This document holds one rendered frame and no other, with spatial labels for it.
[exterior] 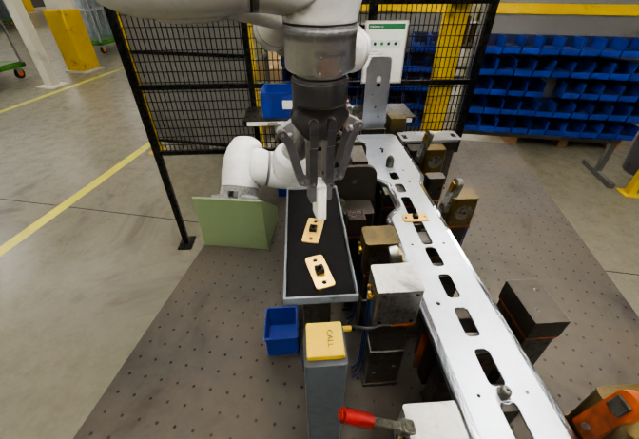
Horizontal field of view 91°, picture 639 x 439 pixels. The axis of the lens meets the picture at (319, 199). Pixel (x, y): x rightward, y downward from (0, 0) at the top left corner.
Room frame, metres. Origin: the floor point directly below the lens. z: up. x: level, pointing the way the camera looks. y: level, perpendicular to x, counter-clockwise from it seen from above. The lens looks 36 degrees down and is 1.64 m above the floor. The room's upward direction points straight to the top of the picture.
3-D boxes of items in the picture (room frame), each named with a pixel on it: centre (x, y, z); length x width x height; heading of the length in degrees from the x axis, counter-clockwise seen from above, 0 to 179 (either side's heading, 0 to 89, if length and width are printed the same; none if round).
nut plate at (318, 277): (0.43, 0.00, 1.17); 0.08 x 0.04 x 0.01; 18
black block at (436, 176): (1.08, -0.48, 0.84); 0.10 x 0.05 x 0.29; 94
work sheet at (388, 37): (1.82, -0.34, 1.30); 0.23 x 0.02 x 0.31; 94
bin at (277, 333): (0.56, 0.12, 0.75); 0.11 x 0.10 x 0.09; 4
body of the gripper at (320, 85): (0.43, 0.00, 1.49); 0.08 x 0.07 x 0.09; 107
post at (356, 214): (0.69, -0.10, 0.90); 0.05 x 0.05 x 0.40; 4
